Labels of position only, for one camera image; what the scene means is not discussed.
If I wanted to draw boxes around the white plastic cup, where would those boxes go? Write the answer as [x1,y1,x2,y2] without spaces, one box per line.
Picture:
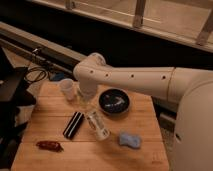
[59,79,75,100]

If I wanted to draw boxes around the black bowl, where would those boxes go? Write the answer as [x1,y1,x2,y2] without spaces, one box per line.
[98,89,130,115]

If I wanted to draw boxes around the white plastic bottle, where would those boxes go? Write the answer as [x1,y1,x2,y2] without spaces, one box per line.
[86,110,110,141]

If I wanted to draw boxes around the blue sponge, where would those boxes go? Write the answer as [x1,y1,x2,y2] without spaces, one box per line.
[119,132,142,149]

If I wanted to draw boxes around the wooden railing frame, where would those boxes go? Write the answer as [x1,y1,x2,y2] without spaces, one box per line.
[65,0,213,46]

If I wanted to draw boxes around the red snack packet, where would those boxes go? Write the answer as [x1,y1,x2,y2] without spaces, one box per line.
[36,141,63,152]

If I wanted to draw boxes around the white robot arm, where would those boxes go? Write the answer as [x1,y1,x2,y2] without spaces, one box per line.
[73,53,213,171]

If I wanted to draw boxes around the dark chair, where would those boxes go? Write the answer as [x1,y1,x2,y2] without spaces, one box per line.
[0,47,36,168]

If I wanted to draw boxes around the black cables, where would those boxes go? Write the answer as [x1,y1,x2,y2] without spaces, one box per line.
[24,46,56,84]

